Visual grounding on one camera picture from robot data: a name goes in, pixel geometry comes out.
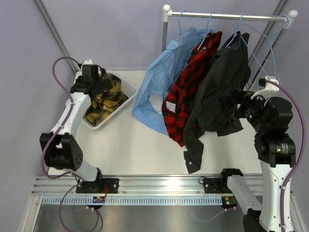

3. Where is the metal clothes rack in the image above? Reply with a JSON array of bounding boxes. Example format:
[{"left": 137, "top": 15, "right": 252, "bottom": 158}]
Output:
[{"left": 161, "top": 0, "right": 298, "bottom": 90}]

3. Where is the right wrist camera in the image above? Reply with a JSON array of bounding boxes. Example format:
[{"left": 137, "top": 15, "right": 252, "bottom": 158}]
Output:
[{"left": 251, "top": 76, "right": 280, "bottom": 100}]

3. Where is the white slotted cable duct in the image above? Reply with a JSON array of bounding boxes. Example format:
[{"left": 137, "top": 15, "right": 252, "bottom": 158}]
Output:
[{"left": 42, "top": 196, "right": 223, "bottom": 205}]

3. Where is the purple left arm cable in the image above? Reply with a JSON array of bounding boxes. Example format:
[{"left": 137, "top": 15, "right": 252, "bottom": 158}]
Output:
[{"left": 41, "top": 57, "right": 84, "bottom": 179}]

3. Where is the light blue shirt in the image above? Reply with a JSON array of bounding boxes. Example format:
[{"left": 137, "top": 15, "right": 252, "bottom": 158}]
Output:
[{"left": 132, "top": 27, "right": 213, "bottom": 135}]

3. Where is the blue hanger of red shirt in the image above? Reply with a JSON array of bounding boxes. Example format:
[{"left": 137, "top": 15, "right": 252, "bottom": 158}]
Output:
[{"left": 195, "top": 12, "right": 215, "bottom": 50}]

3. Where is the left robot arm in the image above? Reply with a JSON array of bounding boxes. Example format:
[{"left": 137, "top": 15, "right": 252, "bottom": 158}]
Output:
[{"left": 40, "top": 64, "right": 112, "bottom": 193}]

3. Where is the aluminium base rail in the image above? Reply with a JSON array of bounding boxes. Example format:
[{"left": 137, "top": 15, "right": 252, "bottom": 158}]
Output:
[{"left": 31, "top": 175, "right": 293, "bottom": 194}]

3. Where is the purple cable loop right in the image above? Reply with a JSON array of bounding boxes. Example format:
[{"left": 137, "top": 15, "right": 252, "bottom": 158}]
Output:
[{"left": 188, "top": 205, "right": 241, "bottom": 222}]

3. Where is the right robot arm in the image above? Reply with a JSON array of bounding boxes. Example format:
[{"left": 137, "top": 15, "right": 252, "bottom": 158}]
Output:
[{"left": 218, "top": 90, "right": 296, "bottom": 232}]

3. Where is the yellow plaid shirt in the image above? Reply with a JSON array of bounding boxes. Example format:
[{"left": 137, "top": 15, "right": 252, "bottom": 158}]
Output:
[{"left": 84, "top": 73, "right": 128, "bottom": 126}]

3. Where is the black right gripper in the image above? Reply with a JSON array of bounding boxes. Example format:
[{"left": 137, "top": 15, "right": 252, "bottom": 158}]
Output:
[{"left": 219, "top": 88, "right": 271, "bottom": 133}]

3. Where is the blue hanger of grey shirt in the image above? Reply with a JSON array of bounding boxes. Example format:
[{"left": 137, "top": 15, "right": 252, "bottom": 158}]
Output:
[{"left": 226, "top": 13, "right": 246, "bottom": 47}]

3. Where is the dark grey striped shirt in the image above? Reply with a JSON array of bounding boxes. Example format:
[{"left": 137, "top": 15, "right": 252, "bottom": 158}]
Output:
[{"left": 183, "top": 31, "right": 251, "bottom": 174}]

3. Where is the white plastic basket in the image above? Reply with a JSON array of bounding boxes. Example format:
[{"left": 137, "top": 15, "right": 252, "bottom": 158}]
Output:
[{"left": 83, "top": 70, "right": 137, "bottom": 130}]

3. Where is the red black plaid shirt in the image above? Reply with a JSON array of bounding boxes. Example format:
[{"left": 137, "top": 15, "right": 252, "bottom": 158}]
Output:
[{"left": 162, "top": 31, "right": 223, "bottom": 147}]

